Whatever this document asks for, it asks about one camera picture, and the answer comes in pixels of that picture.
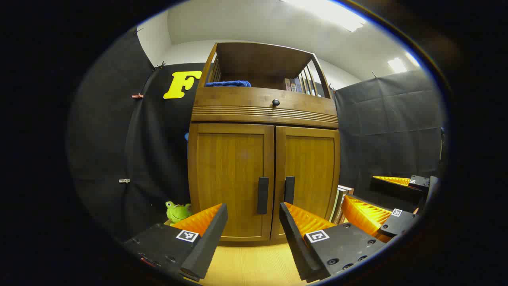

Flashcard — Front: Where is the wooden double-door shoe cabinet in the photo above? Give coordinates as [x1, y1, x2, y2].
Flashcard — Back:
[187, 42, 341, 243]

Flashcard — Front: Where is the large ceiling light panel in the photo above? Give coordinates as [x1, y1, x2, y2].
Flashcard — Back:
[280, 0, 368, 33]

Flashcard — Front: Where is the brown standing book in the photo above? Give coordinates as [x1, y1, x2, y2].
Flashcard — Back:
[338, 185, 354, 225]

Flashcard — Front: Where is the black door handle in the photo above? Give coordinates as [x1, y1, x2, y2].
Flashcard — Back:
[257, 177, 269, 215]
[284, 176, 296, 205]

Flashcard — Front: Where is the wooden shoe cabinet door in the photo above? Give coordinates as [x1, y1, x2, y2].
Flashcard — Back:
[271, 126, 341, 241]
[188, 123, 275, 242]

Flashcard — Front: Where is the grey standing book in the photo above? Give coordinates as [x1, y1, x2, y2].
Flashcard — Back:
[335, 186, 348, 224]

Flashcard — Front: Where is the olive standing book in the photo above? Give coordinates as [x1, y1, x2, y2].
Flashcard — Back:
[329, 187, 342, 223]

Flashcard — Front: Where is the green frog plush toy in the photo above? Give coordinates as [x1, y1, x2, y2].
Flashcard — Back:
[165, 201, 193, 225]

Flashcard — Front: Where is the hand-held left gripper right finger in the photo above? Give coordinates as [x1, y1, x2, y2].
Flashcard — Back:
[279, 202, 387, 283]

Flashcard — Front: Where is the blue cloth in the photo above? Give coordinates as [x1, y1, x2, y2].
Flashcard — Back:
[204, 80, 252, 88]

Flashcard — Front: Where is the wooden cabinet drawer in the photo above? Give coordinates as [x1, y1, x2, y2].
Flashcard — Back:
[192, 87, 339, 120]

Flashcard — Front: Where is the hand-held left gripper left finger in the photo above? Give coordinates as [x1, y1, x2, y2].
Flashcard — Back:
[123, 203, 229, 280]

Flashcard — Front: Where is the small ceiling light panel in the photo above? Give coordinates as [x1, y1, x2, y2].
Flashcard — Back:
[388, 58, 408, 74]

